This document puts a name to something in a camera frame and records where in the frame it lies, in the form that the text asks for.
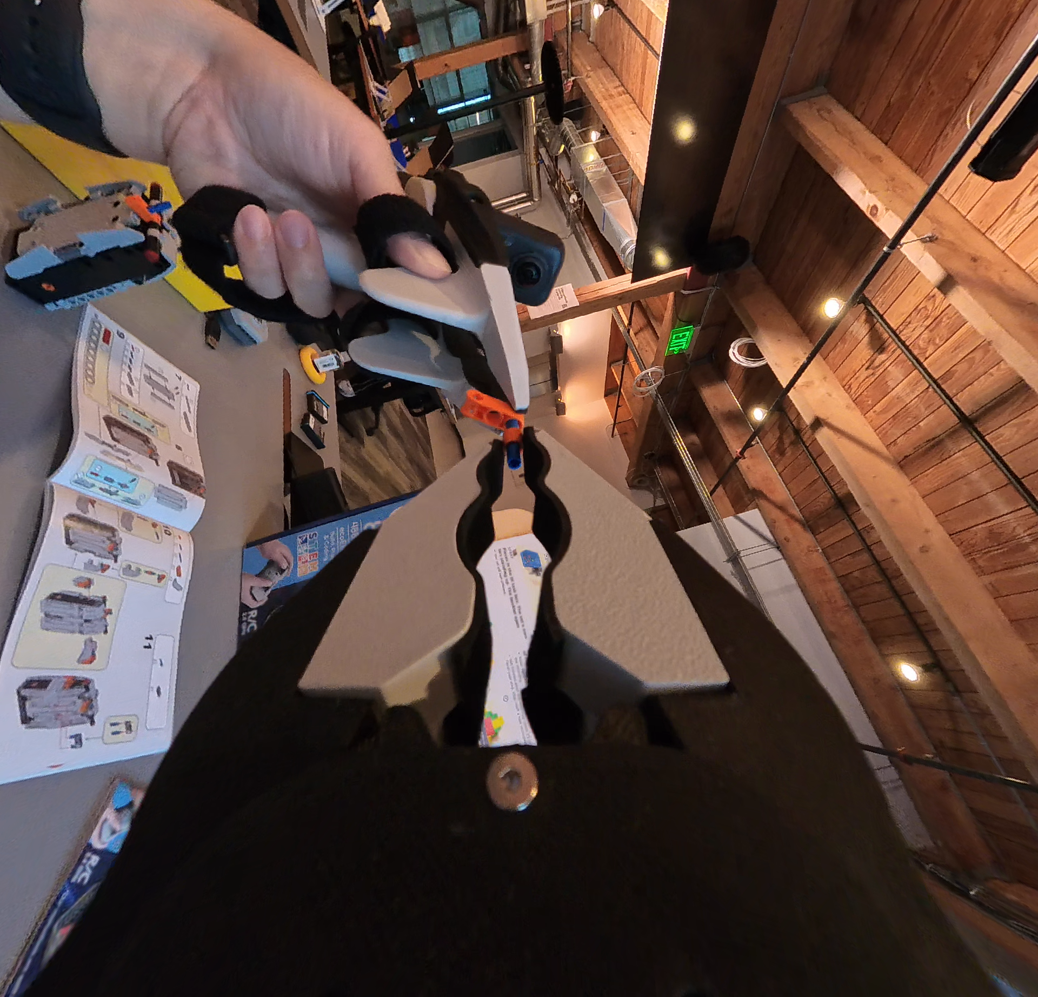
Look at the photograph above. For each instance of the black round disc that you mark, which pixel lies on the black round disc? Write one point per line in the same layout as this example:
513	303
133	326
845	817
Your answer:
552	80

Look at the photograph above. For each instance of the green exit sign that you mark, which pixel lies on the green exit sign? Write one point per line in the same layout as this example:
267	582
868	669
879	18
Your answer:
679	340

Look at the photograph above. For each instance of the blue connector pin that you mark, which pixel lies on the blue connector pin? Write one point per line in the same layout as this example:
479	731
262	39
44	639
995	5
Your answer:
512	452

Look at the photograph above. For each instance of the silver air duct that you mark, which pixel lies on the silver air duct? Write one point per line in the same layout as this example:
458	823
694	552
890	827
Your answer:
604	202

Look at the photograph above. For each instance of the yellow plastic bin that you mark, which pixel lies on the yellow plastic bin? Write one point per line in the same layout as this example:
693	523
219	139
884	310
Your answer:
49	153

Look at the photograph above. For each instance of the blue toy set box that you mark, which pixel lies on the blue toy set box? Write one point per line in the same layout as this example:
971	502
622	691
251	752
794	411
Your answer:
81	875
276	583

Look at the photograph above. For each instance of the white paper sign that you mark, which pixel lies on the white paper sign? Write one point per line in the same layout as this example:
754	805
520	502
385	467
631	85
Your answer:
561	296

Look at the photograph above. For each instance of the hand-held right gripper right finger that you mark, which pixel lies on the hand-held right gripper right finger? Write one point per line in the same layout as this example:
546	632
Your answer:
624	608

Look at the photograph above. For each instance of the black ceiling speaker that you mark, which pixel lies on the black ceiling speaker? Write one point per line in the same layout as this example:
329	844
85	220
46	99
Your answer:
1010	149

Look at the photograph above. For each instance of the person's left hand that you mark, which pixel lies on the person's left hand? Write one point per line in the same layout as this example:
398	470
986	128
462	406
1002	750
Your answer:
227	105

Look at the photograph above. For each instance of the orange brick connector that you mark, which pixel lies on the orange brick connector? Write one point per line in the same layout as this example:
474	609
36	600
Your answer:
485	406

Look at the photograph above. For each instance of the black hanging panel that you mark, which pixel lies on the black hanging panel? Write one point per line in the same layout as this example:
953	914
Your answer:
697	80

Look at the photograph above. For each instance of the small grey block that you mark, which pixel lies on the small grey block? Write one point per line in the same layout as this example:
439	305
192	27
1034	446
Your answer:
243	328

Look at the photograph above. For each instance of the brick instruction booklet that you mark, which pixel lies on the brick instruction booklet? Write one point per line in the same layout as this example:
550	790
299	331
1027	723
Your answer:
105	526

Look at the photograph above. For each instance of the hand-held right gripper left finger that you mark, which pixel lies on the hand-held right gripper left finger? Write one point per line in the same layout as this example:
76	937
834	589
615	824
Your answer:
389	608

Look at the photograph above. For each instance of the yellow wheel gear motor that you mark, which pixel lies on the yellow wheel gear motor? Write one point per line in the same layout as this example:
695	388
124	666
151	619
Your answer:
316	363

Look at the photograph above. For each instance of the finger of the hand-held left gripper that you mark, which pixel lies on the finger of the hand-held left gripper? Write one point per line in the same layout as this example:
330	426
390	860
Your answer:
503	324
397	352

